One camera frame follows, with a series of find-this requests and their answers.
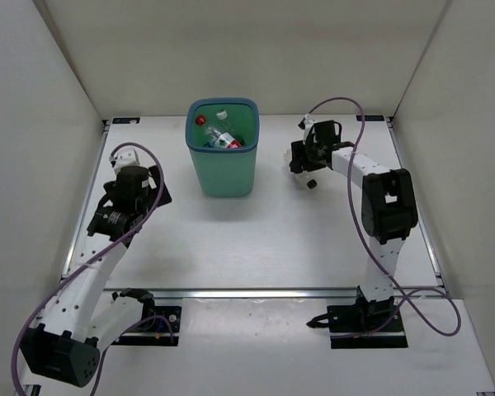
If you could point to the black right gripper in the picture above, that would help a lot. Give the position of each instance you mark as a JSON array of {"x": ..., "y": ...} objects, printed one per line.
[{"x": 302, "y": 163}]

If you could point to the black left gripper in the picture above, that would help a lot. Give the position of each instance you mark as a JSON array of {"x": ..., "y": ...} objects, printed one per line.
[{"x": 154, "y": 174}]

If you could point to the black cap clear bottle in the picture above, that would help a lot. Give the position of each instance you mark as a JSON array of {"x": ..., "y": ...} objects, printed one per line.
[{"x": 302, "y": 180}]

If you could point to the blue label clear bottle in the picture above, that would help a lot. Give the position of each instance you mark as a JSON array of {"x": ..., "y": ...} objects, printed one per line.
[{"x": 212, "y": 144}]

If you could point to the red cap water bottle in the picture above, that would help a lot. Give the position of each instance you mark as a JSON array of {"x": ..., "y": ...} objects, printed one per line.
[{"x": 208, "y": 125}]

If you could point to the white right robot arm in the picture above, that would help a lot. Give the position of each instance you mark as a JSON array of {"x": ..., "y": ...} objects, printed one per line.
[{"x": 388, "y": 204}]

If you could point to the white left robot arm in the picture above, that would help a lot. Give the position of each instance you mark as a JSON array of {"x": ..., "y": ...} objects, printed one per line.
[{"x": 64, "y": 339}]

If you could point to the teal plastic bin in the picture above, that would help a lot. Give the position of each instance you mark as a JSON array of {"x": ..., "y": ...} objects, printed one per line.
[{"x": 225, "y": 173}]

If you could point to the white cap clear bottle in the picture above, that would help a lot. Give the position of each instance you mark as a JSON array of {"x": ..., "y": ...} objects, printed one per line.
[{"x": 222, "y": 122}]

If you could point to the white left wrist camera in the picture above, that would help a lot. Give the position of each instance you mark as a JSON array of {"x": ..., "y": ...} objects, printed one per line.
[{"x": 126, "y": 157}]

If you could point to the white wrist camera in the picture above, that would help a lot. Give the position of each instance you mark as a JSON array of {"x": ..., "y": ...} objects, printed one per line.
[
  {"x": 306, "y": 124},
  {"x": 126, "y": 157}
]

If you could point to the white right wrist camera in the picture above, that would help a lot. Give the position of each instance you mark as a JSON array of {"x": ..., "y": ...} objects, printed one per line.
[{"x": 306, "y": 124}]

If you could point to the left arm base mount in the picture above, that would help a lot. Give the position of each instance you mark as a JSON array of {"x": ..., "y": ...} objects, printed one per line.
[{"x": 163, "y": 324}]

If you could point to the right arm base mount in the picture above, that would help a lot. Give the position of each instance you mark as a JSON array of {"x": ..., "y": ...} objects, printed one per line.
[{"x": 363, "y": 325}]

